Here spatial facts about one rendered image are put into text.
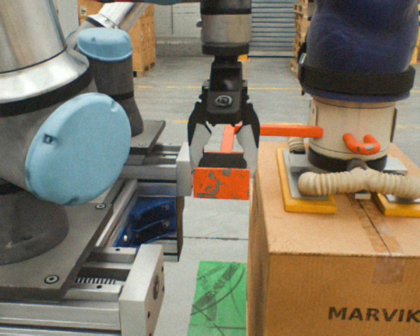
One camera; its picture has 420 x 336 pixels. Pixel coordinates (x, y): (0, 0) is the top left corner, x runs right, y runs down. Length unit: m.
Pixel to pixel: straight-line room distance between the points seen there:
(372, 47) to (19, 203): 0.65
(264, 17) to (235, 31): 9.48
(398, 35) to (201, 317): 1.53
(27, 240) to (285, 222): 0.47
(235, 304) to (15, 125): 1.83
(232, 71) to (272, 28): 9.50
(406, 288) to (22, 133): 0.66
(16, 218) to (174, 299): 1.67
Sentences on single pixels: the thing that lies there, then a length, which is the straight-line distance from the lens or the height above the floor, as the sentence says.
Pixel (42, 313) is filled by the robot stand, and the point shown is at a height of 0.96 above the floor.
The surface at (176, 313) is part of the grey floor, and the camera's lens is 2.13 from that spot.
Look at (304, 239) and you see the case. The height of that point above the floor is 0.95.
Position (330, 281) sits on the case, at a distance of 0.82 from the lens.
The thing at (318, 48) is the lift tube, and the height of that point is 1.25.
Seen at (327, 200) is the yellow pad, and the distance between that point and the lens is 0.92.
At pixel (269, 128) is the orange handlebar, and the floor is 1.08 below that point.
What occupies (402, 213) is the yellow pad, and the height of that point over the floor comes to 0.95.
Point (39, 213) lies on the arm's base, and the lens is 0.61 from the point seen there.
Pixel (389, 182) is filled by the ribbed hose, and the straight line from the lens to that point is 0.88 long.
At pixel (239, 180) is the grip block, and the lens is 0.68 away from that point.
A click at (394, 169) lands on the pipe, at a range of 1.05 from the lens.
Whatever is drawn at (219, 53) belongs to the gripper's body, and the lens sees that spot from 0.66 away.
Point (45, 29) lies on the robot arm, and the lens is 0.44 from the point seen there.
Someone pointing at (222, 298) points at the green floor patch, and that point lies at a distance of 2.21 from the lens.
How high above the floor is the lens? 1.35
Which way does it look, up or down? 21 degrees down
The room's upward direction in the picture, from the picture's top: straight up
